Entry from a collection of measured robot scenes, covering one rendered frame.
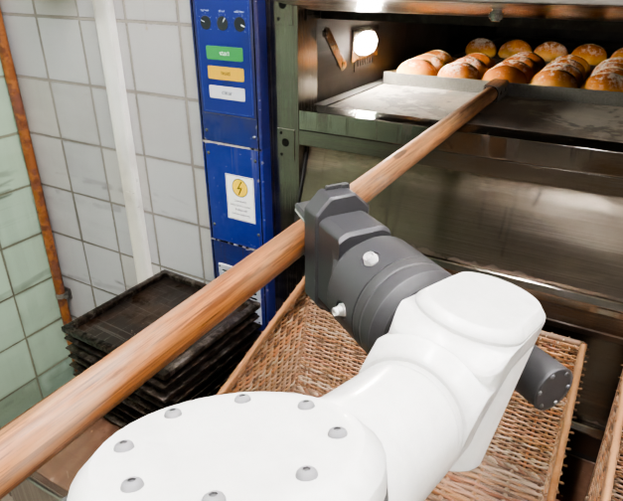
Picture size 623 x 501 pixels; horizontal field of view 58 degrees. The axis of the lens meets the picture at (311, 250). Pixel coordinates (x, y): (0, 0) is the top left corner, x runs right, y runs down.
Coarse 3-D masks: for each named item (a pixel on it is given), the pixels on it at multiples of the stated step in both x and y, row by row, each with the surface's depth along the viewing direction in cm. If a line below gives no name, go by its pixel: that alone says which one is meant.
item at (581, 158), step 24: (312, 120) 109; (336, 120) 106; (360, 120) 104; (384, 120) 102; (408, 120) 102; (432, 120) 102; (456, 144) 96; (480, 144) 94; (504, 144) 92; (528, 144) 90; (552, 144) 89; (576, 144) 88; (600, 144) 88; (576, 168) 88; (600, 168) 86
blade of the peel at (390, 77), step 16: (384, 80) 134; (400, 80) 132; (416, 80) 130; (432, 80) 128; (448, 80) 127; (464, 80) 125; (480, 80) 123; (528, 96) 120; (544, 96) 118; (560, 96) 117; (576, 96) 115; (592, 96) 114; (608, 96) 112
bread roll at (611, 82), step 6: (588, 78) 116; (594, 78) 114; (600, 78) 114; (606, 78) 113; (612, 78) 113; (618, 78) 112; (582, 84) 116; (588, 84) 115; (594, 84) 114; (600, 84) 113; (606, 84) 113; (612, 84) 112; (618, 84) 112; (612, 90) 112; (618, 90) 112
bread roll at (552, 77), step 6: (540, 72) 120; (546, 72) 118; (552, 72) 118; (558, 72) 117; (564, 72) 117; (534, 78) 120; (540, 78) 119; (546, 78) 118; (552, 78) 117; (558, 78) 117; (564, 78) 116; (570, 78) 117; (540, 84) 119; (546, 84) 118; (552, 84) 117; (558, 84) 117; (564, 84) 116; (570, 84) 116; (576, 84) 117
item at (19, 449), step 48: (480, 96) 106; (432, 144) 82; (288, 240) 52; (240, 288) 45; (144, 336) 38; (192, 336) 40; (96, 384) 34; (0, 432) 30; (48, 432) 31; (0, 480) 29
